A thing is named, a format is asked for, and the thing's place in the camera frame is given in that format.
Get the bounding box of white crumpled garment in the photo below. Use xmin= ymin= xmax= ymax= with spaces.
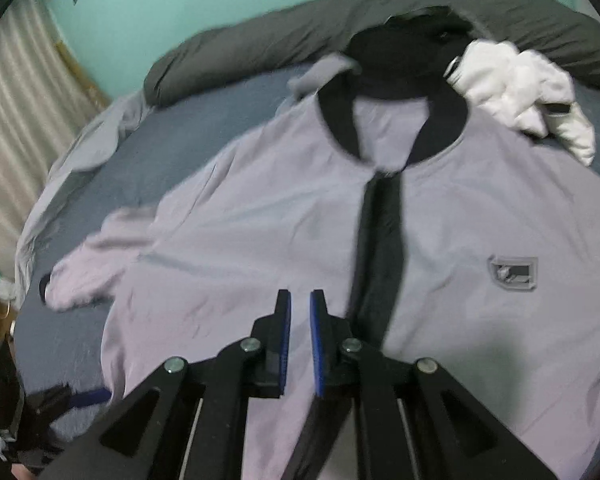
xmin=447 ymin=40 xmax=596 ymax=167

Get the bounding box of blue patterned bed blanket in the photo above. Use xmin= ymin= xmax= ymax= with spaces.
xmin=12 ymin=62 xmax=600 ymax=441

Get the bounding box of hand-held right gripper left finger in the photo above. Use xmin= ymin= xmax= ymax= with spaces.
xmin=45 ymin=289 xmax=293 ymax=480

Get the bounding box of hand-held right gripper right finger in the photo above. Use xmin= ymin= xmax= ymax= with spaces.
xmin=290 ymin=289 xmax=561 ymax=480

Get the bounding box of black garment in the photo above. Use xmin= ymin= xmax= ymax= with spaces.
xmin=345 ymin=6 xmax=473 ymax=96

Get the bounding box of wooden rail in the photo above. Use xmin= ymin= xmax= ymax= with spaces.
xmin=55 ymin=42 xmax=112 ymax=106

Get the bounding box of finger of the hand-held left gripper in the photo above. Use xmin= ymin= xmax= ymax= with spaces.
xmin=69 ymin=386 xmax=112 ymax=411

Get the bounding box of beige striped curtain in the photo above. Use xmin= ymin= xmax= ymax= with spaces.
xmin=0 ymin=0 xmax=111 ymax=276

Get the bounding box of light grey bedsheet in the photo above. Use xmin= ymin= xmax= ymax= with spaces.
xmin=15 ymin=92 xmax=153 ymax=296

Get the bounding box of grey jacket with black trim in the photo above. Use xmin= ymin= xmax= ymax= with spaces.
xmin=40 ymin=52 xmax=600 ymax=480

